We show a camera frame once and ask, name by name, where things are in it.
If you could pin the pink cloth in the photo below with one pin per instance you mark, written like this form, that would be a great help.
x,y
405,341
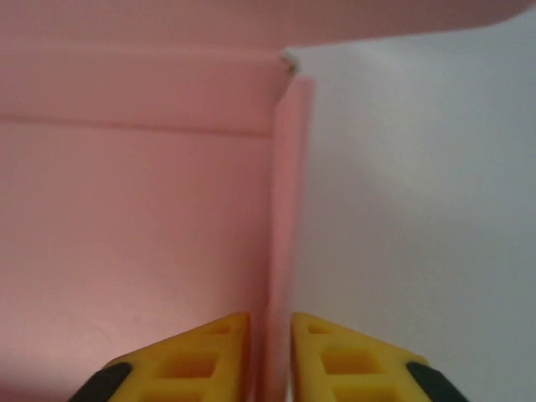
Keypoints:
x,y
134,188

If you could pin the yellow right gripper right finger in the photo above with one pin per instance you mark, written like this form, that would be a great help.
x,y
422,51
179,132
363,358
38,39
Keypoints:
x,y
347,368

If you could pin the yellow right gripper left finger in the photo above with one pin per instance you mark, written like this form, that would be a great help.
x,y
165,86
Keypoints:
x,y
201,364

